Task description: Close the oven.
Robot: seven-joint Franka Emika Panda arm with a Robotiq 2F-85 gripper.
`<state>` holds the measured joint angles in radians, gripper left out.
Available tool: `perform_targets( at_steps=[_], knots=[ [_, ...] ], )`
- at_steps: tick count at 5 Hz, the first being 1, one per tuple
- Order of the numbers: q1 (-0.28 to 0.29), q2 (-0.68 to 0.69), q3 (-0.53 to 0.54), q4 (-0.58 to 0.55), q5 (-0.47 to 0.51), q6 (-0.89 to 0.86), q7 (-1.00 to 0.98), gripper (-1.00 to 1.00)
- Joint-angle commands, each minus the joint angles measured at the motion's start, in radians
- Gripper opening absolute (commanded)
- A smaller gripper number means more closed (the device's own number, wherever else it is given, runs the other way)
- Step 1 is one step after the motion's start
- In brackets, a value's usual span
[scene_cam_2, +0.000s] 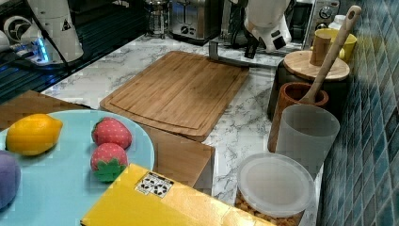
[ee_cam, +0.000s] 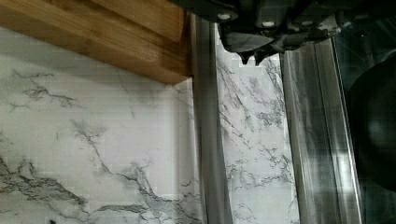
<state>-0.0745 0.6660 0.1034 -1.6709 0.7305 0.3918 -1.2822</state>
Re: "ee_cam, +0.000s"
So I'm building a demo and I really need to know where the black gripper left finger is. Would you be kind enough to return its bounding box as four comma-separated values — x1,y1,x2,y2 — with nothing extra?
218,21,276,65

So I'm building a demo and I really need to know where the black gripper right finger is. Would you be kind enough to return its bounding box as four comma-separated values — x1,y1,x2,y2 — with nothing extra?
253,18,341,66

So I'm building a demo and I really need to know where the bamboo cutting board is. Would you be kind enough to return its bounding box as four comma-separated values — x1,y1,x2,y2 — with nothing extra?
0,0,192,84

